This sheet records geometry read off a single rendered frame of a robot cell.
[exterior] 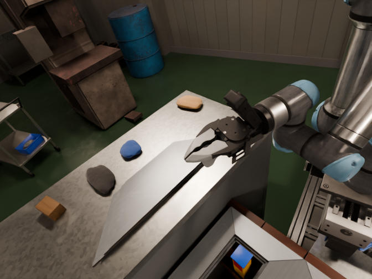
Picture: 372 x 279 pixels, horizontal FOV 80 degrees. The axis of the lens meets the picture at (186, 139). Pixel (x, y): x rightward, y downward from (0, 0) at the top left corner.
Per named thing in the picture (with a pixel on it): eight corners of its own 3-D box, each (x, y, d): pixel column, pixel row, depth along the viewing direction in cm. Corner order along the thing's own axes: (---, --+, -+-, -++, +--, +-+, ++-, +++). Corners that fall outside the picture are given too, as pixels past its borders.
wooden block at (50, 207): (67, 208, 93) (60, 202, 90) (55, 221, 90) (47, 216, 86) (53, 201, 98) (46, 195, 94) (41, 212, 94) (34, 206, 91)
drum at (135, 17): (146, 58, 454) (128, 2, 383) (171, 62, 417) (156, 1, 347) (123, 75, 420) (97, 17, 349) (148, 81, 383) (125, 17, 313)
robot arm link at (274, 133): (296, 166, 59) (303, 137, 52) (265, 143, 67) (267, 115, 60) (316, 151, 61) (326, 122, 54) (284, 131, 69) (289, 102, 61)
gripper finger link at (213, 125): (204, 150, 48) (236, 132, 50) (203, 145, 46) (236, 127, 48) (192, 137, 51) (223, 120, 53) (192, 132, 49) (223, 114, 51)
